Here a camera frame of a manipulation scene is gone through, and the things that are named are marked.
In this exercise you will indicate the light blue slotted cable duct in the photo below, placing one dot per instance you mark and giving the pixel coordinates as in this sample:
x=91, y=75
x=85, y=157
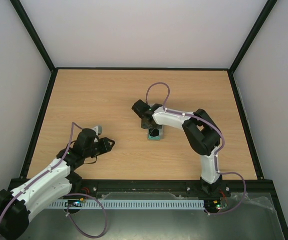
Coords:
x=114, y=204

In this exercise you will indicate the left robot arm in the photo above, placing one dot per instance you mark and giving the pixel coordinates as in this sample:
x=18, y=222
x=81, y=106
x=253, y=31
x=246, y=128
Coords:
x=19, y=206

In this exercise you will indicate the black sunglasses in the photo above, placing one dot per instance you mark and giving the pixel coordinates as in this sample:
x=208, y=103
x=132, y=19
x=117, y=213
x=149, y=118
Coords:
x=154, y=133

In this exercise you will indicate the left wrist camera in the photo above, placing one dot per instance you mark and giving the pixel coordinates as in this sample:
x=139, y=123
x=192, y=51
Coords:
x=97, y=129

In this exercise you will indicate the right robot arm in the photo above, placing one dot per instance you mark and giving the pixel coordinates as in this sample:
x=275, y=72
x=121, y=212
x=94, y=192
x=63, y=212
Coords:
x=203, y=136

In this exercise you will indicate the grey leather glasses case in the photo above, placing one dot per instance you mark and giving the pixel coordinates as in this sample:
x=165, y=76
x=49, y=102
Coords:
x=155, y=134

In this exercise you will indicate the metal front tray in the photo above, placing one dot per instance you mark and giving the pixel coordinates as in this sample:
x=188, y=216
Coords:
x=253, y=218

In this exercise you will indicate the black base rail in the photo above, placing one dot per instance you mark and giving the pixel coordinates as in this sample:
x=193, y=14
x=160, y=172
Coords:
x=186, y=188

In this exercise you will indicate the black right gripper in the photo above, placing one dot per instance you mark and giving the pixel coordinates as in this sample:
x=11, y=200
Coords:
x=149, y=124

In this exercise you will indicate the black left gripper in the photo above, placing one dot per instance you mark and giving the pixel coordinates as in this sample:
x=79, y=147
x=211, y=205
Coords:
x=105, y=147

